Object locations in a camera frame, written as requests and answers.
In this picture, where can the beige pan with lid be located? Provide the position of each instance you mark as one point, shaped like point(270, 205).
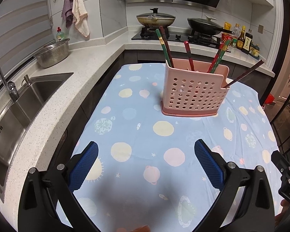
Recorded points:
point(155, 19)

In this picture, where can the pink hanging towel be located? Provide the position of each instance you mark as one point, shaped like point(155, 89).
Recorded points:
point(80, 17)

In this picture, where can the red instant noodle cup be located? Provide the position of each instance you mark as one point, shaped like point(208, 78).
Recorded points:
point(226, 36)

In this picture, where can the steel kitchen sink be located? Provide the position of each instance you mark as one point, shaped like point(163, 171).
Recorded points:
point(16, 117)

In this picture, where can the purple hanging cloth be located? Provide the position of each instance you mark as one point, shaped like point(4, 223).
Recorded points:
point(67, 14)

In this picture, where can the pink perforated utensil holder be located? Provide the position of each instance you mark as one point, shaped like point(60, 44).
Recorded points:
point(194, 93)

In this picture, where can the dark soy sauce bottle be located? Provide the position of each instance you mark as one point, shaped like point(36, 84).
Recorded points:
point(247, 42)

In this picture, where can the person's right hand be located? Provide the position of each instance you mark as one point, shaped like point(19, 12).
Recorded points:
point(285, 205)

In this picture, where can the steel colander bowl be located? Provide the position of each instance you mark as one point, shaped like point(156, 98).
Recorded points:
point(52, 54)

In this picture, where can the red bag on floor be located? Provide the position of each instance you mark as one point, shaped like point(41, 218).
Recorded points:
point(269, 100)

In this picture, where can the black wok with handle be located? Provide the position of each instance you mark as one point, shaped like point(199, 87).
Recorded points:
point(206, 27)

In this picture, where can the brown sauce bottle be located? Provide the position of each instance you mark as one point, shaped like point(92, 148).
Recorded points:
point(241, 38)

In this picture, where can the chrome sink faucet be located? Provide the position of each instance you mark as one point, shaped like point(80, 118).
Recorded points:
point(10, 86)

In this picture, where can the long green chopstick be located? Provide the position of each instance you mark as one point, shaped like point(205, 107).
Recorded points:
point(225, 46)

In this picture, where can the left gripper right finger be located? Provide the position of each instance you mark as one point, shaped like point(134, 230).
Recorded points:
point(216, 168)

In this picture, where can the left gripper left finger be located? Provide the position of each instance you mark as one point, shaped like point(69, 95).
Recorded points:
point(74, 172)

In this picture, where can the clear plastic bottle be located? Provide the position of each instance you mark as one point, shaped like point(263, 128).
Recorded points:
point(236, 33)

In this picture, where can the yellow seasoning bag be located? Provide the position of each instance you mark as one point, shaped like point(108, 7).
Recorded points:
point(227, 28)

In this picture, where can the dark red chopstick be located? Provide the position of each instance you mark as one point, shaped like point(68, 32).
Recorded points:
point(188, 51)

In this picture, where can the small green-lid jar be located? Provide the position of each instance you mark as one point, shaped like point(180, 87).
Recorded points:
point(254, 51)

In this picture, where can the black gas stove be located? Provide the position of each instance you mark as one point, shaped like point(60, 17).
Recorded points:
point(191, 36)

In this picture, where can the dark maroon chopstick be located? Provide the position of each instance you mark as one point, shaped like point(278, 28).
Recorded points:
point(162, 31)

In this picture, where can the light blue patterned tablecloth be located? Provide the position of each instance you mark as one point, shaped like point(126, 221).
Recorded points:
point(146, 172)

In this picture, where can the green dish soap bottle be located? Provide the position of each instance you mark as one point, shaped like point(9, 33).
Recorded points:
point(60, 35)

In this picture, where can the person's left hand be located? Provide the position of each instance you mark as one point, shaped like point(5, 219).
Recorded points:
point(144, 228)

